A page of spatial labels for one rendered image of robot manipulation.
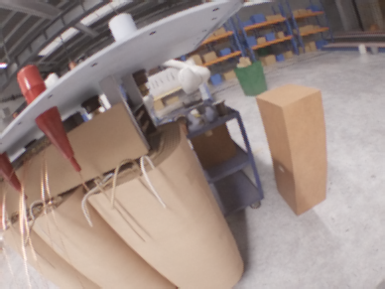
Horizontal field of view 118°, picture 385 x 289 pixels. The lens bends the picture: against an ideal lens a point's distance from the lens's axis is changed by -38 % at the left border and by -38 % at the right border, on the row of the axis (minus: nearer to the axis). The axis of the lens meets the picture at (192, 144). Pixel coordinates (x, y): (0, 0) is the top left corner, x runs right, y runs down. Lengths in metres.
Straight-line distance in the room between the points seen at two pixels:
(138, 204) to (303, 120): 0.95
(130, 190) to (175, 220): 0.18
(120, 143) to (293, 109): 0.88
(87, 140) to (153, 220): 0.33
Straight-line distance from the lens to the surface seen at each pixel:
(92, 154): 0.62
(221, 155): 1.47
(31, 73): 0.57
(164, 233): 0.66
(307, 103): 1.14
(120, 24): 0.32
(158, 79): 5.65
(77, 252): 0.90
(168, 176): 0.54
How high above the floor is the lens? 1.28
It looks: 22 degrees down
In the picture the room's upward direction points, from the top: 25 degrees counter-clockwise
